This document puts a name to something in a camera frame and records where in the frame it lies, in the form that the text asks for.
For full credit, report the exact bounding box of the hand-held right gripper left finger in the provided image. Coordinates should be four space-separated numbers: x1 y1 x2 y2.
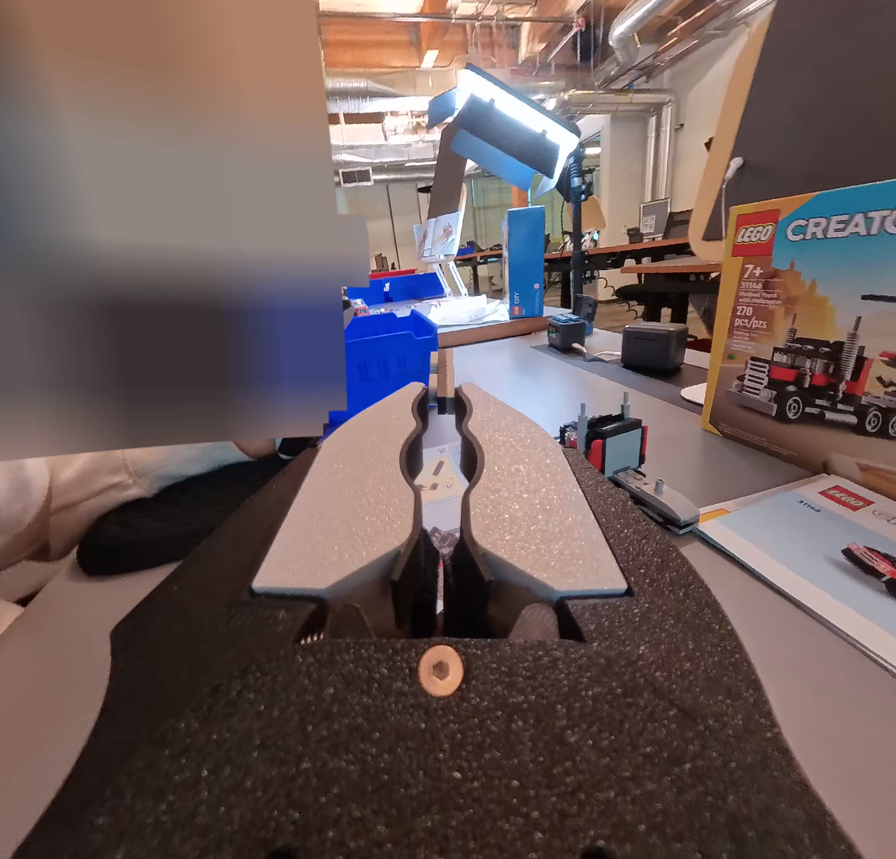
251 381 443 639

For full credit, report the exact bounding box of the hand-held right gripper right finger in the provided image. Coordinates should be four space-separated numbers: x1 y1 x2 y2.
442 383 630 639

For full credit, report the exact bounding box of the person's left forearm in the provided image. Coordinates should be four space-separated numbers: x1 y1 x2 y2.
0 437 281 604

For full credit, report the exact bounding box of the lego truck model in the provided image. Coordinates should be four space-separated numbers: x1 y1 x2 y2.
559 393 701 536

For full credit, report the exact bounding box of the blue lego box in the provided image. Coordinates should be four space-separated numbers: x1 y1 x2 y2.
502 205 547 320

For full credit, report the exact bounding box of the yellow lego box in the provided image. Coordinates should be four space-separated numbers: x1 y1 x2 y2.
701 180 896 482

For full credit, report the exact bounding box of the open instruction booklet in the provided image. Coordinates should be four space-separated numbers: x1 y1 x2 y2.
412 439 469 555

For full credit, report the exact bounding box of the large blue storage bin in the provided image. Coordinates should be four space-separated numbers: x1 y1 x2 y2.
343 308 440 429

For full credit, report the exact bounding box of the black wrist rest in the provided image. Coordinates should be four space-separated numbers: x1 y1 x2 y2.
76 453 319 577

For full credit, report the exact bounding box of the black battery charger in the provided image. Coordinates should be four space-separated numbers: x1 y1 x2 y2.
546 313 590 360

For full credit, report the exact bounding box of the wooden board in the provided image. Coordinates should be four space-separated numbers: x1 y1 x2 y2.
420 295 554 349

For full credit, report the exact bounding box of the dark grey case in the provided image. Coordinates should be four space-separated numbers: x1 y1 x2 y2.
621 321 690 374

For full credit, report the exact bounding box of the small blue storage bin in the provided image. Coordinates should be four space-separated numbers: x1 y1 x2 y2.
346 273 449 308

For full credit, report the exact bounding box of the closed instruction booklet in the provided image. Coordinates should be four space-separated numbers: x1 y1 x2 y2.
695 472 896 672

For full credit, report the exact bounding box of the black light stand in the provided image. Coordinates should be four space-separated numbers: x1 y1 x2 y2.
566 145 597 317

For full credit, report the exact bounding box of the wooden office desk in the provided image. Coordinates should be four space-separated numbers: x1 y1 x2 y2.
546 236 722 321

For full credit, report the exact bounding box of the white booklet stand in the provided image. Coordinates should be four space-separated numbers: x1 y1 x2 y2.
413 209 471 301

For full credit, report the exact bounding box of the studio light panel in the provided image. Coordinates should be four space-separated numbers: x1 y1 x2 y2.
427 63 583 202

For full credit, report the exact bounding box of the white cable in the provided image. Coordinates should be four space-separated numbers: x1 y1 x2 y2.
717 157 744 223

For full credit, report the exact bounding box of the silver ventilation duct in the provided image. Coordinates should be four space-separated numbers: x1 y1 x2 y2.
609 0 778 69

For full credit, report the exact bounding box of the black panel wooden frame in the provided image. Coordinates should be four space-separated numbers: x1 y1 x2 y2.
688 0 896 266

